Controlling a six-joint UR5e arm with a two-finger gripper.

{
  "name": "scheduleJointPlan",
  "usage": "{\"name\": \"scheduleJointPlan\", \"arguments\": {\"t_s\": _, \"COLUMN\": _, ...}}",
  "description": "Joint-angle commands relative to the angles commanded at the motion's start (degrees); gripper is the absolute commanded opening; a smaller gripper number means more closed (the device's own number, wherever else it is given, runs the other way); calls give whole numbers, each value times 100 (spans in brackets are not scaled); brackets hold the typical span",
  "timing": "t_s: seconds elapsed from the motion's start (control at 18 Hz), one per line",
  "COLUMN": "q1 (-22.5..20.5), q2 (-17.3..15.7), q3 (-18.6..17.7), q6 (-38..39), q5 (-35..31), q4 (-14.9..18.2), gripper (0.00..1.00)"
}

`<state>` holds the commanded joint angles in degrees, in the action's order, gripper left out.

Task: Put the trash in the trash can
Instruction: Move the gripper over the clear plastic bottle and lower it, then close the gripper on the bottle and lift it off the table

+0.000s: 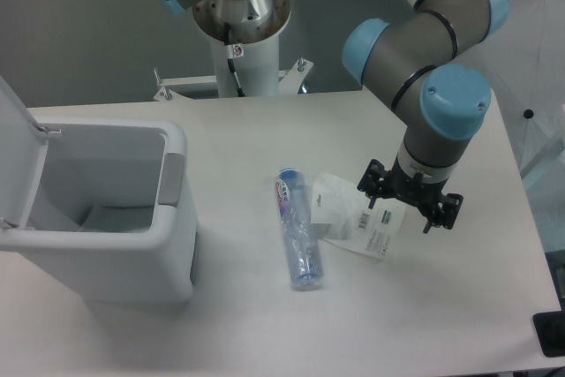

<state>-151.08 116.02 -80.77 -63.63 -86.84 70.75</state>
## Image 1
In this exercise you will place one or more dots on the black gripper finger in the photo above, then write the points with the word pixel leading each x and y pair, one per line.
pixel 441 211
pixel 375 183

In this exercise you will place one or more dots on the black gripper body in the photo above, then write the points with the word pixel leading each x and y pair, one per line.
pixel 413 190

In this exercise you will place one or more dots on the white plastic packaging bag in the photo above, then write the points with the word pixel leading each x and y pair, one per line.
pixel 341 215

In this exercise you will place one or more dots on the clear plastic water bottle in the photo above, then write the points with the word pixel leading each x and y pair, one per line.
pixel 298 235

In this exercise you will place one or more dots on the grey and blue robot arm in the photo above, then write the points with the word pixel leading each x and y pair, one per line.
pixel 410 68

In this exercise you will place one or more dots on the white trash can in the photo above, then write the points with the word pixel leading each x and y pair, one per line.
pixel 113 218

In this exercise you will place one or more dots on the white trash can lid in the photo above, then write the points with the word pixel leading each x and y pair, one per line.
pixel 23 152

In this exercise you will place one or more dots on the black device at table edge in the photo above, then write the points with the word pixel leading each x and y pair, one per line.
pixel 549 327

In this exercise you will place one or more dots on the white Superior umbrella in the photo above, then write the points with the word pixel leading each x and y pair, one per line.
pixel 524 64

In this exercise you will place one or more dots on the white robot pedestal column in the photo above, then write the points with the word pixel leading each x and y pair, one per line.
pixel 245 30

